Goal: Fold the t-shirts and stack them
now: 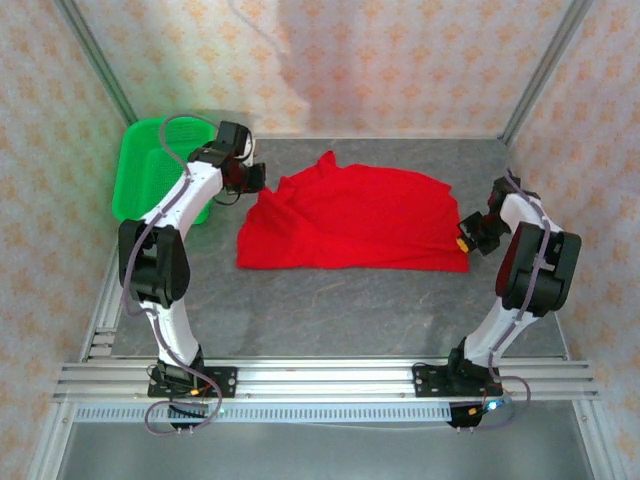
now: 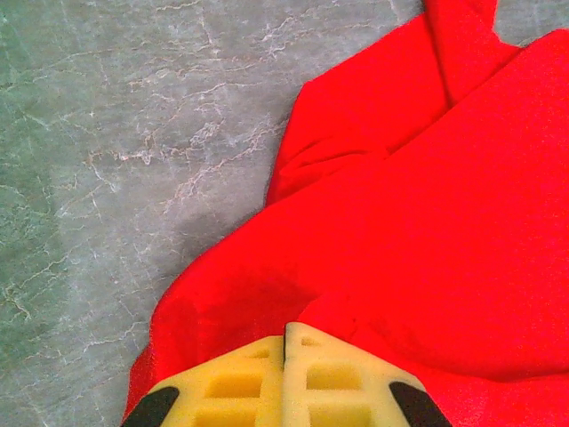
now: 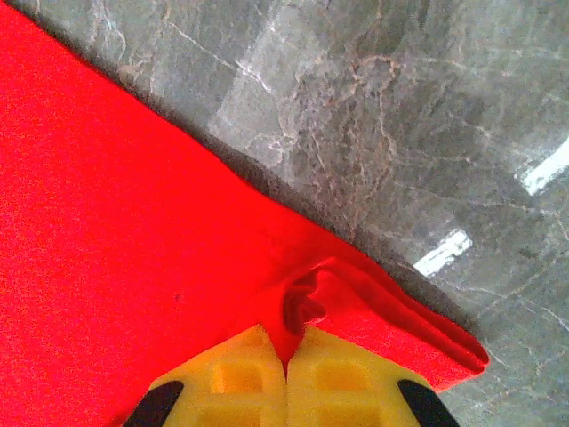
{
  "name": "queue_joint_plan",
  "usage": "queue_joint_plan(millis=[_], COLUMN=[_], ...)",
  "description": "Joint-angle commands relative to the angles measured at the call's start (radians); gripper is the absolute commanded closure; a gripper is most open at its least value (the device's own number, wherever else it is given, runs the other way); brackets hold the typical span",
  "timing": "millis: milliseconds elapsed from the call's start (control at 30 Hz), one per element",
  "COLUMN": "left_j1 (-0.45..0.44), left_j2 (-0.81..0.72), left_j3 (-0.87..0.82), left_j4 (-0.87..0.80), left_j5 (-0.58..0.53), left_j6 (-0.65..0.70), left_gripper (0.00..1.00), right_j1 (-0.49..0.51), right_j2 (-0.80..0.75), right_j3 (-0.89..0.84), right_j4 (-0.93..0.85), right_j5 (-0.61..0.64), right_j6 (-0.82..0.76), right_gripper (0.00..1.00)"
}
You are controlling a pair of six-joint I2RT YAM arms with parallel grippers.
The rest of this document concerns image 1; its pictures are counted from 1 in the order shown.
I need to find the red t-shirt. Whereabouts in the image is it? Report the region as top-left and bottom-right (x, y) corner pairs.
(235, 149), (471, 274)

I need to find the green plastic basket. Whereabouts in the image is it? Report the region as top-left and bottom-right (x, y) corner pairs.
(110, 115), (221, 227)

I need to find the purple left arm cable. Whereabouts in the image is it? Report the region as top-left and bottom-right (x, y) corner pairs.
(119, 113), (224, 437)

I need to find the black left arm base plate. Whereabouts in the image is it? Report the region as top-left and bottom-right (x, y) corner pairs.
(147, 366), (238, 400)

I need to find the slotted grey cable duct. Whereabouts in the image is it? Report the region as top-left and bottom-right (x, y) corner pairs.
(74, 402), (454, 424)

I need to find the aluminium frame post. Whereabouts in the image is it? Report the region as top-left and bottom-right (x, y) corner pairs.
(52, 0), (139, 126)
(499, 0), (596, 146)

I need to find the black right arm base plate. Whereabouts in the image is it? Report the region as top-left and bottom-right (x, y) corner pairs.
(412, 363), (501, 400)

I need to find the aluminium mounting rail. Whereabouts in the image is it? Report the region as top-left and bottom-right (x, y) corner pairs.
(52, 357), (601, 404)

